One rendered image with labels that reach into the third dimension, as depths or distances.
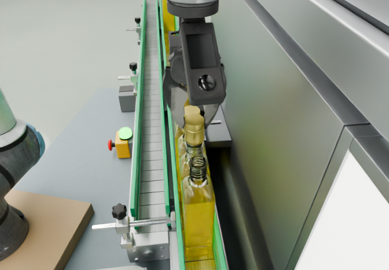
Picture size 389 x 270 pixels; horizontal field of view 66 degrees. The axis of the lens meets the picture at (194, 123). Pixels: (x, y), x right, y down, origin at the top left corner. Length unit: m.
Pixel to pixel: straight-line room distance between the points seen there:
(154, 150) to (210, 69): 0.54
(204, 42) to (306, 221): 0.26
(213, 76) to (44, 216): 0.68
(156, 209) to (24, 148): 0.35
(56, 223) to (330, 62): 0.77
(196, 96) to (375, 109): 0.19
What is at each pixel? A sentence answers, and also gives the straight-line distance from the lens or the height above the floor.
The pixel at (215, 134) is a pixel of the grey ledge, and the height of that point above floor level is 0.88.
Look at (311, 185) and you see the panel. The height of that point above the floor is 1.22.
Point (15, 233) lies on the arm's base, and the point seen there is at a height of 0.83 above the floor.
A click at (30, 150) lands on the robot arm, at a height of 0.97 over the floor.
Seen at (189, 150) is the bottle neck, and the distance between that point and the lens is 0.54.
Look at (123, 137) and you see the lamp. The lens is 1.02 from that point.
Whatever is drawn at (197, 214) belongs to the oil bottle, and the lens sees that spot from 0.56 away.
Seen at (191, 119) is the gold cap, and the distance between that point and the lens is 0.51.
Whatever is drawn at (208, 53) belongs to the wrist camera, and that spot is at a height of 1.32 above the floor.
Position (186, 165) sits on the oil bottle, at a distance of 0.56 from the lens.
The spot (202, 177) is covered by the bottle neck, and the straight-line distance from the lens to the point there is 0.50.
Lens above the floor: 1.50
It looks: 39 degrees down
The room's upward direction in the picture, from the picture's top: straight up
